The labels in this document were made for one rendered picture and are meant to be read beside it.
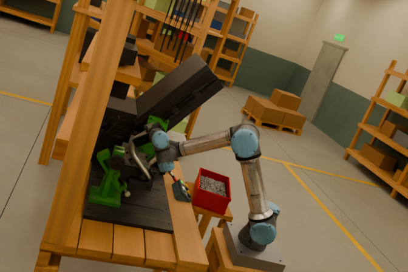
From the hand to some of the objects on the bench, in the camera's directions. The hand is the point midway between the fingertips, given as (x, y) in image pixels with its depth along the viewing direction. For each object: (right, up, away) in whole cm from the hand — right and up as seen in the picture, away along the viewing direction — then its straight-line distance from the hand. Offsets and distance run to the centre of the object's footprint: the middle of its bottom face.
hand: (147, 132), depth 204 cm
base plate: (-14, -23, +20) cm, 34 cm away
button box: (+16, -39, +11) cm, 43 cm away
